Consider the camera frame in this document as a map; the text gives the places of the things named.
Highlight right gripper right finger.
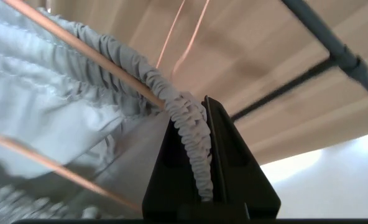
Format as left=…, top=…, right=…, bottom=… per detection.
left=204, top=95, right=281, bottom=219

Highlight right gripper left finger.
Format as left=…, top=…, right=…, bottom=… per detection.
left=142, top=119, right=203, bottom=220

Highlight pale grey shorts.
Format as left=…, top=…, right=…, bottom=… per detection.
left=0, top=0, right=214, bottom=220

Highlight black clothes rack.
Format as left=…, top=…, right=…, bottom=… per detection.
left=230, top=0, right=368, bottom=123

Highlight beige curtain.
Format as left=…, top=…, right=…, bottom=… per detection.
left=25, top=0, right=368, bottom=166

